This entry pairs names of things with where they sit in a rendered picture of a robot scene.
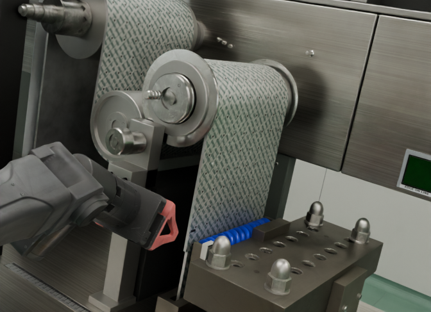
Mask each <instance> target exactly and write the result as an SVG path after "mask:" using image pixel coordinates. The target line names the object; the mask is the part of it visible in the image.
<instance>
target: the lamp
mask: <svg viewBox="0 0 431 312"><path fill-rule="evenodd" d="M403 183H405V184H407V185H411V186H415V187H417V188H420V189H423V190H427V191H429V192H431V161H426V160H422V159H419V158H415V157H412V156H410V158H409V163H408V165H407V170H406V173H405V177H404V180H403Z"/></svg>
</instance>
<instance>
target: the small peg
mask: <svg viewBox="0 0 431 312"><path fill-rule="evenodd" d="M143 96H144V98H145V99H160V98H161V97H162V93H161V91H159V90H145V91H144V94H143Z"/></svg>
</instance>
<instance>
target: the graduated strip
mask: <svg viewBox="0 0 431 312"><path fill-rule="evenodd" d="M3 266H5V267H6V268H8V269H10V270H11V271H12V272H14V273H16V274H17V275H19V276H21V277H22V278H23V279H25V280H27V281H28V282H30V283H31V284H33V285H34V286H36V287H37V288H39V289H41V290H42V291H44V292H45V293H47V294H48V295H50V296H52V297H53V298H54V299H56V300H57V301H59V302H61V303H62V304H64V305H65V306H67V307H68V308H70V309H72V310H73V311H75V312H93V311H91V310H90V309H88V308H86V307H85V306H83V305H81V304H80V303H79V302H76V301H75V300H74V299H72V298H70V297H69V296H67V295H66V294H64V293H62V292H61V291H59V290H57V289H56V288H55V287H53V286H51V285H50V284H48V283H46V282H45V281H43V280H41V279H40V278H39V277H37V276H35V275H34V274H32V273H31V272H29V271H27V270H26V269H24V268H22V267H21V266H19V265H18V264H16V263H15V262H13V263H9V264H5V265H3Z"/></svg>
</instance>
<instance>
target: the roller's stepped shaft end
mask: <svg viewBox="0 0 431 312"><path fill-rule="evenodd" d="M18 12H19V13H20V14H21V15H22V16H23V17H27V18H28V19H33V20H35V21H36V22H41V23H46V24H54V23H55V22H56V20H57V18H58V10H57V8H56V6H55V5H53V4H48V3H41V2H37V3H28V4H24V3H23V4H21V6H19V7H18Z"/></svg>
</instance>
